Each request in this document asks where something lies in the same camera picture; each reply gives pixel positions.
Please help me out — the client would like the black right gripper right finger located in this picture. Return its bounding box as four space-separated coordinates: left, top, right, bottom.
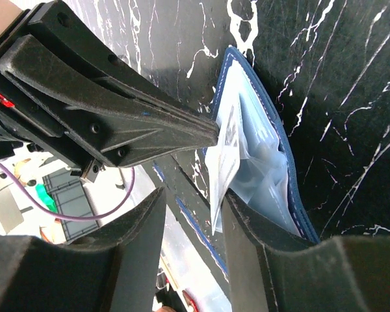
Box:
222 191 390 311

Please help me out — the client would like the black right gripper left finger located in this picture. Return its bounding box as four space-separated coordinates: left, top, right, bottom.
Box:
0 188 166 311

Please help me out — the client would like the navy blue card holder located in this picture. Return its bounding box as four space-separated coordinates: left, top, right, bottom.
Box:
211 47 320 243

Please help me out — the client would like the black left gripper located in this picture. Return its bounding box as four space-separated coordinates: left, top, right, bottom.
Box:
0 1 218 176

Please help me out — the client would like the white VIP credit card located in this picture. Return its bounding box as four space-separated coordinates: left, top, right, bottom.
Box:
205 94 241 233

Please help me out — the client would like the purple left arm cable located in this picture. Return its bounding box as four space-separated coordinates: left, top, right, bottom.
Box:
0 162 137 224

